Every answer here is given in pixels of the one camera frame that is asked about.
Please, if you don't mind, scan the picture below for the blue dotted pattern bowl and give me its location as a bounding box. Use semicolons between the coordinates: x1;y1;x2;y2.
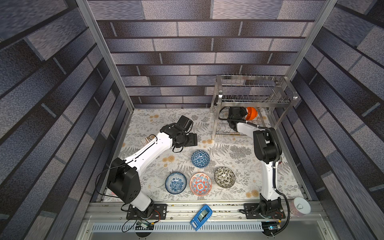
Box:
191;150;210;169

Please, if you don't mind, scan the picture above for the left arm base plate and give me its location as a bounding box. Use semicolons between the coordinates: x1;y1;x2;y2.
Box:
126;204;168;221

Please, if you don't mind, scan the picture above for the blue handheld meter device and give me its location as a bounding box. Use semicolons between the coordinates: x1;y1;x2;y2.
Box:
190;205;213;231

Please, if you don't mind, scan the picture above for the steel two-tier dish rack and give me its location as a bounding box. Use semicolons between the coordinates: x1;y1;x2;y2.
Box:
211;75;299;140

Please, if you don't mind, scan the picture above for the blue floral rim bowl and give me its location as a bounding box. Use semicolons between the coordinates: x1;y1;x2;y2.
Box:
165;172;187;195

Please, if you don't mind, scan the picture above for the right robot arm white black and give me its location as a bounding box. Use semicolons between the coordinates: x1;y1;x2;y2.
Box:
227;107;284;220

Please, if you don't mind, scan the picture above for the aluminium rail frame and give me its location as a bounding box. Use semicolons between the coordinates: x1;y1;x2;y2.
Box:
75;201;338;240

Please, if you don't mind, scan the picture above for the orange bowl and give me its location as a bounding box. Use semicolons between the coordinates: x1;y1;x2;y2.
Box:
246;107;258;121

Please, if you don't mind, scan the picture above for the black white floral bowl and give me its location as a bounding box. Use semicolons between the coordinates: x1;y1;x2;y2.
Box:
214;167;236;189

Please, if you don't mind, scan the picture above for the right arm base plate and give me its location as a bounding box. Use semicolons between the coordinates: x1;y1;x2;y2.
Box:
239;203;286;220

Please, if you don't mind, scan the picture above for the small red white box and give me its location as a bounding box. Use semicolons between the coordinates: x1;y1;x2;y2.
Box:
142;137;151;146

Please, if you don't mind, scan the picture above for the floral table mat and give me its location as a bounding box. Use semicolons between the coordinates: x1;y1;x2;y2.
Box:
101;107;304;202

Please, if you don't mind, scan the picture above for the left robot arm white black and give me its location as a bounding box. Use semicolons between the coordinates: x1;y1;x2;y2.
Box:
107;116;198;219

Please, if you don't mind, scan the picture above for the red blue floral bowl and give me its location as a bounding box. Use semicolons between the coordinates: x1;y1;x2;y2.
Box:
190;173;212;197

